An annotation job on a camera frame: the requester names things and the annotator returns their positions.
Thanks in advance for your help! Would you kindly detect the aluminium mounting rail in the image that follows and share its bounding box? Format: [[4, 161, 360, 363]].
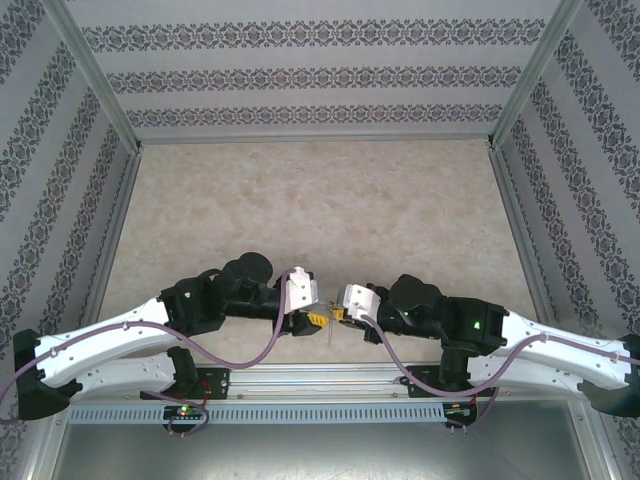
[[197, 363, 441, 401]]

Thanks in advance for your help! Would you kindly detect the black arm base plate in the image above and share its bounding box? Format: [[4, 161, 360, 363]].
[[139, 366, 231, 401], [404, 364, 481, 401]]

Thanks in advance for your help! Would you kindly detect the white slotted cable duct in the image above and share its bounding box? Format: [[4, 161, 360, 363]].
[[64, 399, 479, 426]]

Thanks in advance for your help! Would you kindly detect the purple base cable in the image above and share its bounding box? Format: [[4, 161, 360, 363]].
[[167, 399, 211, 437], [447, 384, 501, 437]]

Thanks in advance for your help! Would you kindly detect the aluminium frame beam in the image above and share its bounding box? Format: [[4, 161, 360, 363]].
[[487, 144, 559, 321], [134, 130, 496, 147], [74, 147, 144, 331]]

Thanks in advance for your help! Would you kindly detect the aluminium frame post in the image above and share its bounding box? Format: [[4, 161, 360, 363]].
[[492, 0, 586, 149], [569, 399, 624, 480], [27, 424, 69, 480], [39, 0, 139, 151]]

